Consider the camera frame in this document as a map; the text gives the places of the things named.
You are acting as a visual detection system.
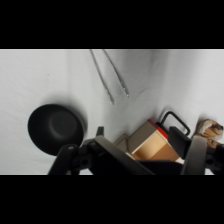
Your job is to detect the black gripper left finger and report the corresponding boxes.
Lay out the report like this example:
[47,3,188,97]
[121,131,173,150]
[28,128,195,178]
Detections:
[48,125,155,176]

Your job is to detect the wooden drawer red front black handle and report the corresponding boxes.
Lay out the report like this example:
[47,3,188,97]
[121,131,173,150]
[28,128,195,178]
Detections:
[131,111,192,164]

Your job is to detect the black round bowl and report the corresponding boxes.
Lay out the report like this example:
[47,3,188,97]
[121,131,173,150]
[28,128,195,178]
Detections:
[27,103,86,156]

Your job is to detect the light wooden box with slot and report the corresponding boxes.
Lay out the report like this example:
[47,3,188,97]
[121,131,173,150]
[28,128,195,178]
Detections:
[113,120,162,158]

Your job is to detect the silver metal tongs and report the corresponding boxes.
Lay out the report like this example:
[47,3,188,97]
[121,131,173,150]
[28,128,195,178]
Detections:
[89,49,130,106]

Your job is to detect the crumpled brown paper object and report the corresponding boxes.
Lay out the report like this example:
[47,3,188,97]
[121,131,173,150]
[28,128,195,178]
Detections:
[194,118,224,151]

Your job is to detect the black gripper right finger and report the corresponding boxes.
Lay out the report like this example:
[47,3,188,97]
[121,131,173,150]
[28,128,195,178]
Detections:
[167,125,224,176]

